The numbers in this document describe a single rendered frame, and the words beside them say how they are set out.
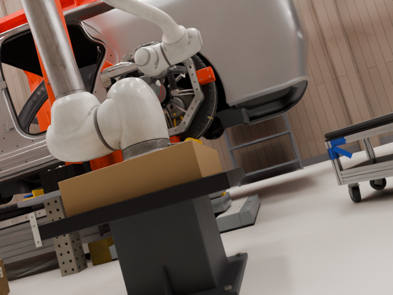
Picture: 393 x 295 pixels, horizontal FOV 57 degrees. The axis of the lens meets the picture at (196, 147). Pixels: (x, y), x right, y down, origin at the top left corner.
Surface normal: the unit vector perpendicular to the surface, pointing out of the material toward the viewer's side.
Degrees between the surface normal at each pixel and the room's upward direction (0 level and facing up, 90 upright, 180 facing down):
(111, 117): 85
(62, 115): 94
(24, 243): 90
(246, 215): 90
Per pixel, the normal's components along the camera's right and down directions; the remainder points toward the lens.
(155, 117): 0.68, -0.29
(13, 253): -0.22, -0.03
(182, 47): 0.16, 0.64
